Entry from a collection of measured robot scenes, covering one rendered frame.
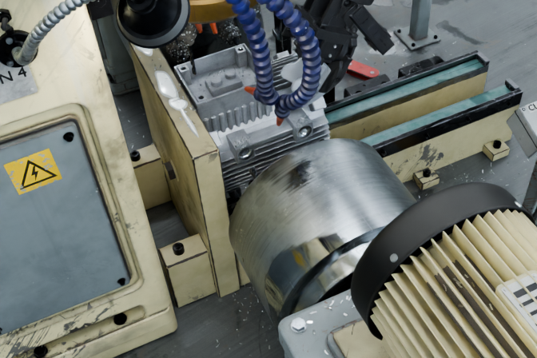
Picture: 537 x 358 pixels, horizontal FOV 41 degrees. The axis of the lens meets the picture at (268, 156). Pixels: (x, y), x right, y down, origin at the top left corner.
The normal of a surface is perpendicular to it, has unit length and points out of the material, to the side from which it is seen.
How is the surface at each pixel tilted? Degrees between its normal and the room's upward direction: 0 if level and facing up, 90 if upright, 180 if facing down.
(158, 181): 90
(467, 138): 90
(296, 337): 0
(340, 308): 0
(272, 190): 32
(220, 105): 90
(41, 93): 90
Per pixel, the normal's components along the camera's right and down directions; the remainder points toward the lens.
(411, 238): -0.49, -0.43
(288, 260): -0.70, -0.22
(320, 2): 0.42, 0.64
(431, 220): -0.31, -0.57
